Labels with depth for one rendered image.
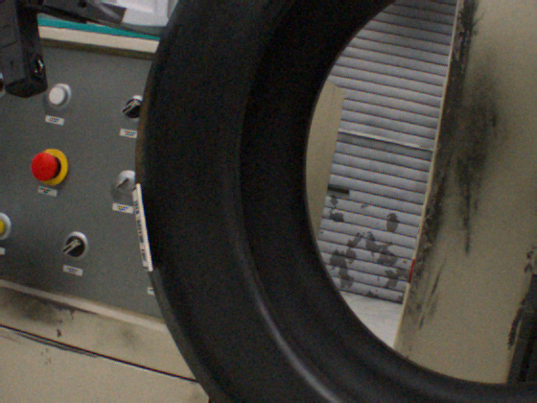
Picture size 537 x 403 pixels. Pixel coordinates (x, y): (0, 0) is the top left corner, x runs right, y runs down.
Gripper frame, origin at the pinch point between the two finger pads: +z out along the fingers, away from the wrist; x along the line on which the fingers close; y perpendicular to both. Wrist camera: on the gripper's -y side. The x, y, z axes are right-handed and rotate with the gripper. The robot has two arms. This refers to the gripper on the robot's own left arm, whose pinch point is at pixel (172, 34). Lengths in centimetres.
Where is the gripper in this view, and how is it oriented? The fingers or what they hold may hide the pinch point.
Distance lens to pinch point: 92.6
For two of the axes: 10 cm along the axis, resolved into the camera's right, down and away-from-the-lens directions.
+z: 9.3, 3.1, -1.8
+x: 1.9, 0.0, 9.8
